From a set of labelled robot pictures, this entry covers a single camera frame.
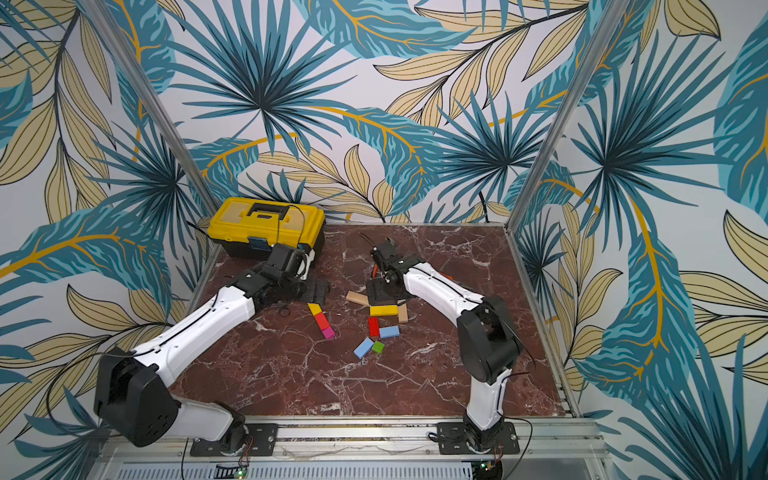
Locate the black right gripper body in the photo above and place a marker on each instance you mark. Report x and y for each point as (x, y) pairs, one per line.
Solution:
(380, 289)

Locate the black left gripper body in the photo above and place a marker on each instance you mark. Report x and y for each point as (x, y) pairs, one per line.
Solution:
(298, 288)

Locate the yellow long block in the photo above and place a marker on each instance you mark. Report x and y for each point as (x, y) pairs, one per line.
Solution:
(384, 310)

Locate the red block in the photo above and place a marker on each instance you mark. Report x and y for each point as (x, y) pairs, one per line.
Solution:
(322, 321)
(373, 327)

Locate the yellow short block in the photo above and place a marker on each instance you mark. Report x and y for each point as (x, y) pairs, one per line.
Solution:
(315, 308)

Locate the natural wood long block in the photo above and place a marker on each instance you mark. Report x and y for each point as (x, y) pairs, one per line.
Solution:
(403, 316)

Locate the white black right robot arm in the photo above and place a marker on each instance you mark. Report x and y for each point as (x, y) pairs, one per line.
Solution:
(488, 343)

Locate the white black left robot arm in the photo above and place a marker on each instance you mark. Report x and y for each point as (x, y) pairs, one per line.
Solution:
(133, 387)

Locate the light blue flat block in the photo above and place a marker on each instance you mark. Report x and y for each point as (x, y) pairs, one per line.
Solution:
(389, 332)

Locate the yellow black toolbox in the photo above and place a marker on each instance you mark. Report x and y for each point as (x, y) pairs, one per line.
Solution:
(250, 228)

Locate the light blue upright block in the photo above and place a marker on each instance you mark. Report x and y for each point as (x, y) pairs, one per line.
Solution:
(364, 348)

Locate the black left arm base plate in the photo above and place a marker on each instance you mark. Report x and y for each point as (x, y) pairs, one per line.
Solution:
(252, 440)

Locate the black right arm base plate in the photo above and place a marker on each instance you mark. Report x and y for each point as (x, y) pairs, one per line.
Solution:
(464, 438)

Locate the silver left corner post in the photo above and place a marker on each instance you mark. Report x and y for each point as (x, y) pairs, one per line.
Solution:
(121, 49)

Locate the aluminium front rail frame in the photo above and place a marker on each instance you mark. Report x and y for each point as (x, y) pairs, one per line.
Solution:
(378, 447)

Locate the silver aluminium corner post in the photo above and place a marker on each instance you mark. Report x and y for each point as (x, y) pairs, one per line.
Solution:
(595, 48)

